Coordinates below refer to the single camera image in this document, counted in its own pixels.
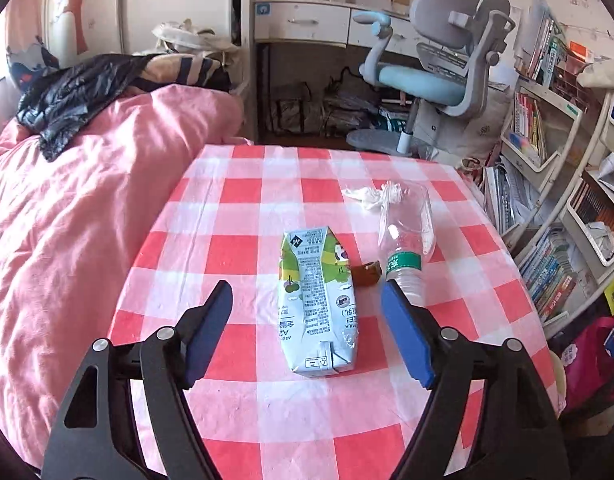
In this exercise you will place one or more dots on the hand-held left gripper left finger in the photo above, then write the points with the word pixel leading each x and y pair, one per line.
pixel 207 332

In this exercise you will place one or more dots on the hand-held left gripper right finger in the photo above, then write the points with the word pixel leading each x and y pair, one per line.
pixel 407 335

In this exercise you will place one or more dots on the blue green milk carton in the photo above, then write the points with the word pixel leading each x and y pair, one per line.
pixel 317 305

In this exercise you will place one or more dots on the small brown wrapper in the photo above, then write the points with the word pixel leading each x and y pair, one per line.
pixel 366 275

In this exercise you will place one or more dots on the clear plastic bottle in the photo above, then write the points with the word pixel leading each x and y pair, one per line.
pixel 407 240

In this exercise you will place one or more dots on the white crumpled tissue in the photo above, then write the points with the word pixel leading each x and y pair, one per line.
pixel 367 196

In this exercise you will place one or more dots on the red white checkered tablecloth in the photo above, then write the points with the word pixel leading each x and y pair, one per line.
pixel 267 200

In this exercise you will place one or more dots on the row of colourful books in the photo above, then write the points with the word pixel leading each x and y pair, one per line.
pixel 549 275

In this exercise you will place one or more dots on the stack of magazines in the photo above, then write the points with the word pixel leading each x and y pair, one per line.
pixel 507 200

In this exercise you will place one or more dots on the pink blanket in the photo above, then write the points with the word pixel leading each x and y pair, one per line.
pixel 77 220

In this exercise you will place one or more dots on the pink bag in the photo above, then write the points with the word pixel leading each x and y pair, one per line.
pixel 594 365

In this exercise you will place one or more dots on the beige bag with tree print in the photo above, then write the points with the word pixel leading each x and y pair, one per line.
pixel 482 130

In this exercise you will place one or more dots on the white bookshelf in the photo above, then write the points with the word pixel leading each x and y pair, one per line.
pixel 557 160

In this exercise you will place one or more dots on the clear plastic storage bag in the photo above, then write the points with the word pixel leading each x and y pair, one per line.
pixel 297 110
pixel 352 107

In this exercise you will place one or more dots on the row of upright books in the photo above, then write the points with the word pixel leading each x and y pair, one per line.
pixel 529 125

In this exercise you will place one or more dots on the grey blue office chair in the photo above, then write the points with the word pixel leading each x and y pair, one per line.
pixel 422 82

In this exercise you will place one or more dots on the striped beige navy cloth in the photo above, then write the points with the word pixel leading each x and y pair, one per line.
pixel 187 70

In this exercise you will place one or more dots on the black plastic bag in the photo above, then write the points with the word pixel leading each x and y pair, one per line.
pixel 72 95

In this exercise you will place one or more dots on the beige tote bag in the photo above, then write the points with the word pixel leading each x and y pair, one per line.
pixel 192 35

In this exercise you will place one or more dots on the pink printed curtain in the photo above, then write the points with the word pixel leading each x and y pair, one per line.
pixel 32 60

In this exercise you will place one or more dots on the white desk with drawers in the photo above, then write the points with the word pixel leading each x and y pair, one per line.
pixel 302 22

